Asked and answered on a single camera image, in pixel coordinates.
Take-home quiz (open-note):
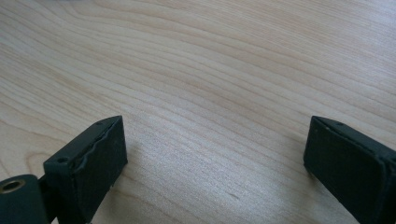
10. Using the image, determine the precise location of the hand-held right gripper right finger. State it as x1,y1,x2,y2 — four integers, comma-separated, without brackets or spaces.
303,115,396,224

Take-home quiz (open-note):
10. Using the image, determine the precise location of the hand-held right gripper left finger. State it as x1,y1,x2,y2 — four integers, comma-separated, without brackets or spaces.
42,115,129,224

